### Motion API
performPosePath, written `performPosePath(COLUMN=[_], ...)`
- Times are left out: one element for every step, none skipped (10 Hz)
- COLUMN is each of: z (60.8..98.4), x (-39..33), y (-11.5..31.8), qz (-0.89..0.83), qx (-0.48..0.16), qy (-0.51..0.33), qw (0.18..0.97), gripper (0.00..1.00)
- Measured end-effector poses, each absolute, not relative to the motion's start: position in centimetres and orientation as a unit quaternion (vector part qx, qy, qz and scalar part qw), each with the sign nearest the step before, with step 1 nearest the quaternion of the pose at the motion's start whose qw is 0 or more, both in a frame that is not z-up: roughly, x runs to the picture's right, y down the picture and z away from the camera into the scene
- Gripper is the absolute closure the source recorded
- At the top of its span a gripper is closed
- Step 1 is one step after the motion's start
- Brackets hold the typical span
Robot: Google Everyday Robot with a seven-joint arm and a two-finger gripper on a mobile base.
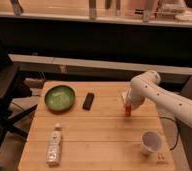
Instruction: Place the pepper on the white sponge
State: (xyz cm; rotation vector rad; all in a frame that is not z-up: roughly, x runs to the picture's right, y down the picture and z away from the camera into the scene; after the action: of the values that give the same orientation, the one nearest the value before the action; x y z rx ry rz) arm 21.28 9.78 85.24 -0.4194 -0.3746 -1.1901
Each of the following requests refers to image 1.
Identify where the black office chair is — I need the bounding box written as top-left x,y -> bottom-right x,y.
0,40 -> 36,147

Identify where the black rectangular block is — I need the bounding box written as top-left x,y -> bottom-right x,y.
83,93 -> 94,110

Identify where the clear plastic bottle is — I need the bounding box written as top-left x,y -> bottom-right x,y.
46,123 -> 62,167

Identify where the green bowl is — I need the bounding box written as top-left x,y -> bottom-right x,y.
44,85 -> 75,111

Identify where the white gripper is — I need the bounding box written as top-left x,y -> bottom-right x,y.
125,90 -> 139,109

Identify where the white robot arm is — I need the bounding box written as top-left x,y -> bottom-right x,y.
125,70 -> 192,128

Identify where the black cable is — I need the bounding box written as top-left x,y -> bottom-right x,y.
159,115 -> 181,151

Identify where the white paper cup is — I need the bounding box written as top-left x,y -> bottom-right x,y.
140,131 -> 162,155

